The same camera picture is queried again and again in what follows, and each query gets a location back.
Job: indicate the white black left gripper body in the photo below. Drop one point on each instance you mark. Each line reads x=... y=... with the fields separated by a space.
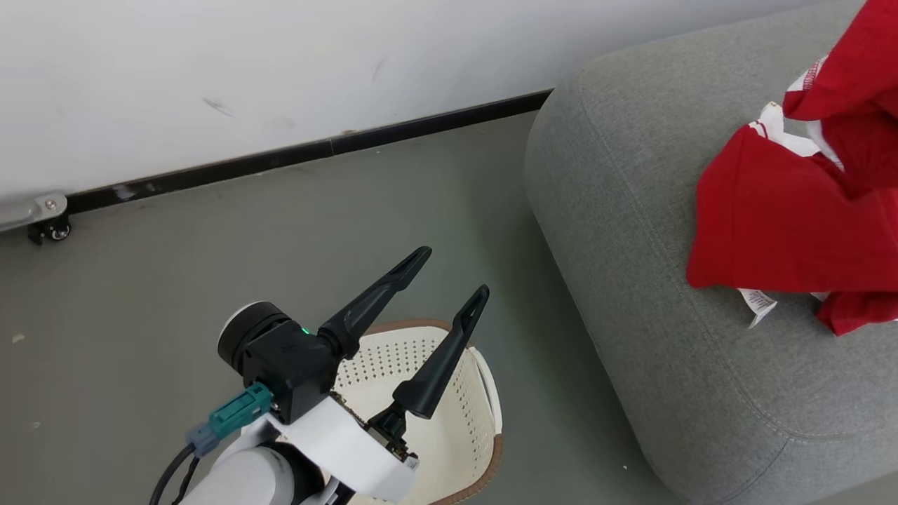
x=337 y=442

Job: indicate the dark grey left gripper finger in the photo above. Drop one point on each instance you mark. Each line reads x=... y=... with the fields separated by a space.
x=365 y=308
x=435 y=379

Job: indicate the red garment with white sleeves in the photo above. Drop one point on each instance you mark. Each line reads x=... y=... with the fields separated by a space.
x=765 y=217

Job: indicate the beige perforated laundry basket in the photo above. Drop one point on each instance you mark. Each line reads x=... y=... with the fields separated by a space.
x=449 y=435

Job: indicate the grey fabric sofa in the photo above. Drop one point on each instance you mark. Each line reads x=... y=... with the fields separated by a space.
x=631 y=280

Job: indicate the small black caster wheel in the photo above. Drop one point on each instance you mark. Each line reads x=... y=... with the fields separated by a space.
x=56 y=230

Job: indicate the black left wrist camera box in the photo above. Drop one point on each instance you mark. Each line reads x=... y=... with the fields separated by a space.
x=291 y=372

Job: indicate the black wall baseboard strip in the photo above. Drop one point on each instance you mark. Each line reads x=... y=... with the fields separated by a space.
x=280 y=158

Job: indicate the grey caster wheel bracket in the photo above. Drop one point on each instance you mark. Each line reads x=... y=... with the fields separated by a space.
x=28 y=210

